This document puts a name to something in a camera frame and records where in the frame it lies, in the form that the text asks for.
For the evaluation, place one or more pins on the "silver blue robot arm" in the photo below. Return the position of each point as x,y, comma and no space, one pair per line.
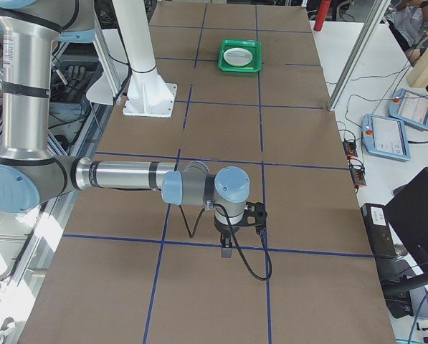
30,174

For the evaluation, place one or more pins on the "blue teach pendant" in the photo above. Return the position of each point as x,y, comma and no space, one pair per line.
385,137
410,107

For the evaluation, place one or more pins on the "near blue teach pendant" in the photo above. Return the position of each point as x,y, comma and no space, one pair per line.
385,137

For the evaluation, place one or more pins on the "black laptop monitor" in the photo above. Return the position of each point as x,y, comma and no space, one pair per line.
407,213

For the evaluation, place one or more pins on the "black desktop box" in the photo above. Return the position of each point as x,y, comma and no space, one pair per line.
379,233

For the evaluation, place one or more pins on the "far blue teach pendant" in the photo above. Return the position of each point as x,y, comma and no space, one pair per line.
410,107

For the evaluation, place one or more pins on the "red cylinder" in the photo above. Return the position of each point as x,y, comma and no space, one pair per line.
321,14

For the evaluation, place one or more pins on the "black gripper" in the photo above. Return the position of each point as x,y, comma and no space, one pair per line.
224,228

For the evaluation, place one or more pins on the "white round plate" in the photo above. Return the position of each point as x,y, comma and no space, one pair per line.
238,62

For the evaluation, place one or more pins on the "far orange black usb hub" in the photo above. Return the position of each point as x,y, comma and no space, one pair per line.
349,147

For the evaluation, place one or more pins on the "near orange black usb hub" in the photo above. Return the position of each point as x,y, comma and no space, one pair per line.
357,169

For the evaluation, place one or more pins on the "orange black usb hub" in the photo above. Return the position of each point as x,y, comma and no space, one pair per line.
349,147
357,169

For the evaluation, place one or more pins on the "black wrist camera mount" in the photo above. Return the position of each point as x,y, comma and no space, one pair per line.
255,215

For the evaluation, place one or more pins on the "green plastic tray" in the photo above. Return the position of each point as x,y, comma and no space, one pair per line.
253,46

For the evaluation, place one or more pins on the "aluminium frame post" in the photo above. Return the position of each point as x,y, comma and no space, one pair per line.
366,33

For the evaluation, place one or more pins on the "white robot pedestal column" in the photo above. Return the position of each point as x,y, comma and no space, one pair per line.
148,94

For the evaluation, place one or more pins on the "seated person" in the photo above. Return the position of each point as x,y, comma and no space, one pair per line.
408,22

